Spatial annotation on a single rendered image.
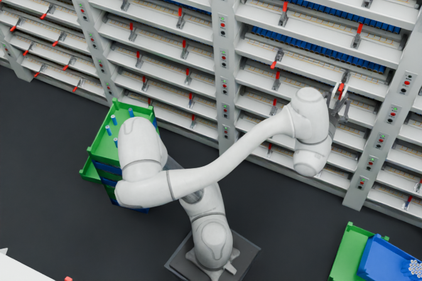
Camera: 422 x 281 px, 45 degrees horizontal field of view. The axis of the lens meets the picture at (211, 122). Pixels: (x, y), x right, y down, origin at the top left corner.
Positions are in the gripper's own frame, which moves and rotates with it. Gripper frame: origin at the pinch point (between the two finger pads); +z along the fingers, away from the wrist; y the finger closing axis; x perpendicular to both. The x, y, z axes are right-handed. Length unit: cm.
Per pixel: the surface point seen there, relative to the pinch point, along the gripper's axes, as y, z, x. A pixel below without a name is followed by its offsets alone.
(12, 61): -190, 21, -76
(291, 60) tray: -21.6, 9.2, -0.5
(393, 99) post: 18.6, 6.6, -1.0
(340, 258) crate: 24, -3, -98
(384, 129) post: 20.2, 10.4, -19.9
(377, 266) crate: 40, -4, -90
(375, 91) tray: 11.9, 7.8, -1.2
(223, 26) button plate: -49, 4, 9
